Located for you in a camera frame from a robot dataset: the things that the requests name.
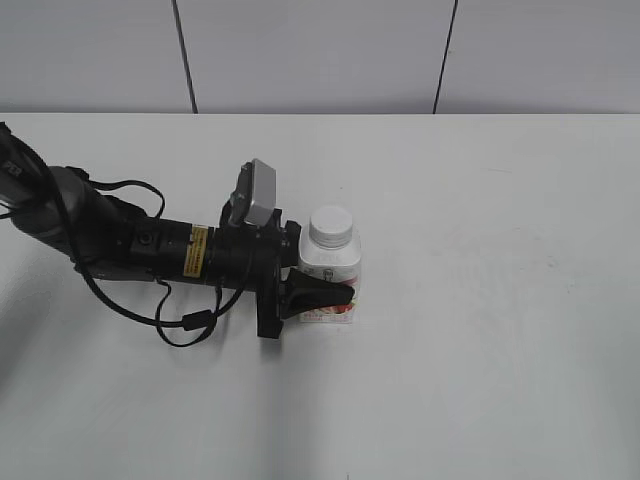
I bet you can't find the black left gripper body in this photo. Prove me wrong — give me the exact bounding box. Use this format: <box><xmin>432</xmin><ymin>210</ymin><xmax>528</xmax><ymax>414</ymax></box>
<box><xmin>208</xmin><ymin>208</ymin><xmax>301</xmax><ymax>339</ymax></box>

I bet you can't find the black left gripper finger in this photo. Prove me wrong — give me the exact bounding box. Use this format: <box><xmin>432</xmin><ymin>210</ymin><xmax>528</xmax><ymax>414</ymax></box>
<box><xmin>282</xmin><ymin>269</ymin><xmax>355</xmax><ymax>319</ymax></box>

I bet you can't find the white strawberry yogurt bottle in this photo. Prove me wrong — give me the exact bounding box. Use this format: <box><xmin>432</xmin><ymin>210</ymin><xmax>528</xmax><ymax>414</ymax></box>
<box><xmin>298</xmin><ymin>224</ymin><xmax>362</xmax><ymax>324</ymax></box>

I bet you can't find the white round bottle cap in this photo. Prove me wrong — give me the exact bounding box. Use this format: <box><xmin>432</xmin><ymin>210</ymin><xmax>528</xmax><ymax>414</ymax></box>
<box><xmin>309</xmin><ymin>205</ymin><xmax>354</xmax><ymax>249</ymax></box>

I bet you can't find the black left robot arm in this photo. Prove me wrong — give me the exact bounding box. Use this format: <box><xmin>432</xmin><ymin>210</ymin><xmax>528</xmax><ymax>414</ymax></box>
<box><xmin>1</xmin><ymin>128</ymin><xmax>355</xmax><ymax>341</ymax></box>

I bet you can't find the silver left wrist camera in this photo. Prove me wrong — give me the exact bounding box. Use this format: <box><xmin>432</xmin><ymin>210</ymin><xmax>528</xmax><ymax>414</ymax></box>
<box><xmin>229</xmin><ymin>158</ymin><xmax>276</xmax><ymax>227</ymax></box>

